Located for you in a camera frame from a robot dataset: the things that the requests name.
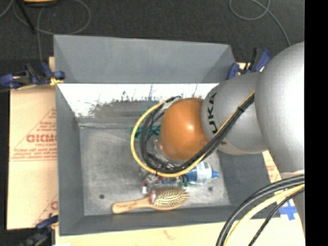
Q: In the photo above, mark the brown cardboard board red print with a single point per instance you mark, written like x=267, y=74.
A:
x=30, y=183

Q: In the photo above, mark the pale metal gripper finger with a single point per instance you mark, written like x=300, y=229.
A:
x=153, y=195
x=145, y=189

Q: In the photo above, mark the wooden hairbrush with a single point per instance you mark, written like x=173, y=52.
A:
x=169, y=199

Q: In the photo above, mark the grey metal bin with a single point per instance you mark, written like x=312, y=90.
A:
x=107, y=163

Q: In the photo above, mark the clear plastic bottle blue cap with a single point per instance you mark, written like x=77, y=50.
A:
x=201, y=173

